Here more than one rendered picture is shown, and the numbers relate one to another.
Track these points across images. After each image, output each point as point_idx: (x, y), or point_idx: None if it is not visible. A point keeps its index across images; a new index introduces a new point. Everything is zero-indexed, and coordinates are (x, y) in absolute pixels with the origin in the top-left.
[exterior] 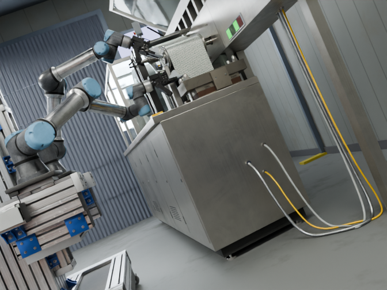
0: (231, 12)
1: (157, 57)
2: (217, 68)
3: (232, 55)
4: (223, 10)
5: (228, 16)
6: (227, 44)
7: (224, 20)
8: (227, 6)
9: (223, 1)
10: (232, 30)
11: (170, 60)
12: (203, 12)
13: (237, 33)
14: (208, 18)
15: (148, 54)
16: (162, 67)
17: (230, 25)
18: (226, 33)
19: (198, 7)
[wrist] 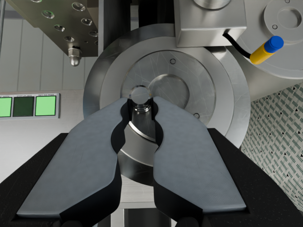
0: (0, 134)
1: (155, 111)
2: (31, 20)
3: (72, 65)
4: (28, 154)
5: (19, 133)
6: (78, 93)
7: (46, 136)
8: (6, 152)
9: (13, 168)
10: (22, 104)
11: (98, 59)
12: (137, 197)
13: (16, 94)
14: (121, 174)
15: (176, 196)
16: (229, 39)
17: (22, 115)
18: (64, 113)
19: (170, 221)
